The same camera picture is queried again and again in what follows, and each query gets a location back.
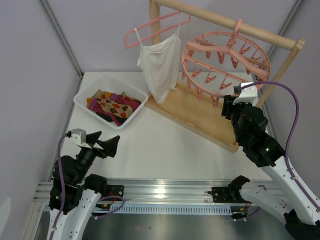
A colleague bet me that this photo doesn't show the beige argyle sock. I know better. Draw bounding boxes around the beige argyle sock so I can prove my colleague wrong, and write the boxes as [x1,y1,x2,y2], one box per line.
[96,94,133,119]
[92,89,106,100]

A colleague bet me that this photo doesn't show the wooden clothes rack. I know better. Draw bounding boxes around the wooden clothes rack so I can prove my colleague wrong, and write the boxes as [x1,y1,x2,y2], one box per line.
[146,0,306,153]

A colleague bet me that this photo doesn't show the white plastic basket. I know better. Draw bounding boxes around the white plastic basket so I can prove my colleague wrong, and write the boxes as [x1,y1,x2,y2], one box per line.
[73,72,148,131]

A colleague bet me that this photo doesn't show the pink round clip hanger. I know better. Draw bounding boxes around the pink round clip hanger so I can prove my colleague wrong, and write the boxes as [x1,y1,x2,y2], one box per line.
[181,19,271,107]

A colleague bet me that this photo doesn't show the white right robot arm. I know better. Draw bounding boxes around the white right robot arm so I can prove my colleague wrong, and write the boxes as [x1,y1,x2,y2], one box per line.
[221,95,320,240]

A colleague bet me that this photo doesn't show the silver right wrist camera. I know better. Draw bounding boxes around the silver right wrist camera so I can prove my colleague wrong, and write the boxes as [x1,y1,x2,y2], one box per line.
[232,82,258,105]

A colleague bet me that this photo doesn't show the magenta striped sock yellow cuff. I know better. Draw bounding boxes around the magenta striped sock yellow cuff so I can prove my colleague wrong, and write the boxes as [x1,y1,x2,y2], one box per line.
[86,98,120,125]

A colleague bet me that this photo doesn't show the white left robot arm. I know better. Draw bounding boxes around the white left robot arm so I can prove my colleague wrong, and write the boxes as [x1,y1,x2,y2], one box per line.
[46,128,125,240]

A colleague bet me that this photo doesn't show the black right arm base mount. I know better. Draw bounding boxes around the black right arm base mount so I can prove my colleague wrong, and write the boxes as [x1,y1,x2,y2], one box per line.
[207,186,241,203]

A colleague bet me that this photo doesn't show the pink clothes hanger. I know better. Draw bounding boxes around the pink clothes hanger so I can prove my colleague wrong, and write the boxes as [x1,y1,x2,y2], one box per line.
[124,11,192,49]

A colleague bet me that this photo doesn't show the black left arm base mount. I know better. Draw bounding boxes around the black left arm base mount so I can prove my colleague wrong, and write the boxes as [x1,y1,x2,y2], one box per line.
[106,185,125,203]

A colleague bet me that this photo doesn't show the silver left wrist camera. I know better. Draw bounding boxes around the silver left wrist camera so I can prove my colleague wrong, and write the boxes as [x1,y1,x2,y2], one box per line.
[65,128,87,146]

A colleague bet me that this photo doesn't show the aluminium mounting rail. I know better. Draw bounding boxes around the aluminium mounting rail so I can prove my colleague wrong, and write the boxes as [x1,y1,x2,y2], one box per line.
[33,177,286,204]

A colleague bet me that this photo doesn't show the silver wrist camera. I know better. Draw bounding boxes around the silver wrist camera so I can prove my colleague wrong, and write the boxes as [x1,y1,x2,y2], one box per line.
[65,128,87,146]
[232,82,258,105]

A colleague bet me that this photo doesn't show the white slotted cable duct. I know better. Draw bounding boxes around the white slotted cable duct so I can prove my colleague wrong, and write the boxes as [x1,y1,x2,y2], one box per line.
[115,203,241,216]

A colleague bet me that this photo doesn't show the white camisole top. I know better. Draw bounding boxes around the white camisole top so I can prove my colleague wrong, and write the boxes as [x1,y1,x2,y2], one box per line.
[135,20,181,104]

